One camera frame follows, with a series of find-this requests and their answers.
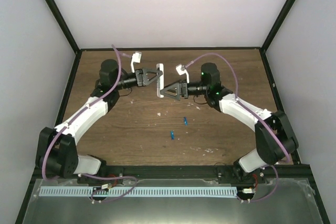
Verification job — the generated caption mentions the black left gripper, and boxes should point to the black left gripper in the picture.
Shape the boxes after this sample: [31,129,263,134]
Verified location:
[113,69,162,91]

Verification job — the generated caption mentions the white remote control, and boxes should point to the white remote control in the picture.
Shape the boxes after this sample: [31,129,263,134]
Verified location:
[156,63,164,98]

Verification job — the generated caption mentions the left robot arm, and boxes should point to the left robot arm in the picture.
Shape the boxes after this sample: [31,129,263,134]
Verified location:
[36,59,164,184]

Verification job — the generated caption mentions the grey metal front plate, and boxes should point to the grey metal front plate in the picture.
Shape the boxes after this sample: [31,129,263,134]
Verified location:
[23,179,323,223]

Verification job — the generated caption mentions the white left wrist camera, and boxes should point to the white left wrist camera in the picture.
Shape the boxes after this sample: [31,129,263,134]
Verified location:
[130,51,142,73]

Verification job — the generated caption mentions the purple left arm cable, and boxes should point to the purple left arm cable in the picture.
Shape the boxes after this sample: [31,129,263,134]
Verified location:
[41,44,139,204]

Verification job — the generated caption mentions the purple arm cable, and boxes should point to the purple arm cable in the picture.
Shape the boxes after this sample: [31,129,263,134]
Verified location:
[185,52,292,204]
[41,44,139,204]

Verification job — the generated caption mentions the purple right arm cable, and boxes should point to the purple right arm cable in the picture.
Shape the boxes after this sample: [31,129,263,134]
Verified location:
[185,52,292,204]

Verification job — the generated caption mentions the light blue slotted cable duct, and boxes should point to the light blue slotted cable duct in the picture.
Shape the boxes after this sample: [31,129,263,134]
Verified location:
[37,186,238,198]

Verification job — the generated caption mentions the black metal enclosure frame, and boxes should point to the black metal enclosure frame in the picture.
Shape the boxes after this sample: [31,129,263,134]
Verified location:
[14,0,332,224]

